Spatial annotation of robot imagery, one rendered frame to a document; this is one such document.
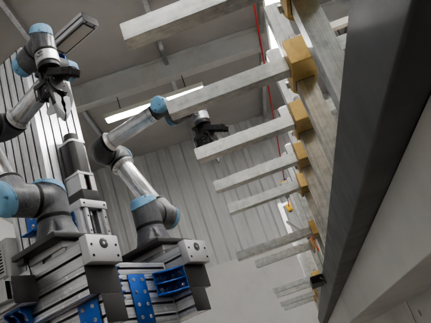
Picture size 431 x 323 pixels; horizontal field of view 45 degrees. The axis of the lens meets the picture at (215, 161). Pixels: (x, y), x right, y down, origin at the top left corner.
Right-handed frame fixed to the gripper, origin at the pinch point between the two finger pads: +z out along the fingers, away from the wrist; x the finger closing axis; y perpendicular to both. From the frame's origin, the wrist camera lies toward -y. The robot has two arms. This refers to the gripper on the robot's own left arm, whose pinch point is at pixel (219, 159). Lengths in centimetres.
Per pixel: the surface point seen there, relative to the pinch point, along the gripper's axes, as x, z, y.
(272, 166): 60, 38, -47
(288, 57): 105, 38, -76
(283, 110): 52, 21, -53
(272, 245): 18, 48, -18
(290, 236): 15, 47, -24
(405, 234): 115, 76, -84
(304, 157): 59, 40, -56
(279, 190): 37, 37, -36
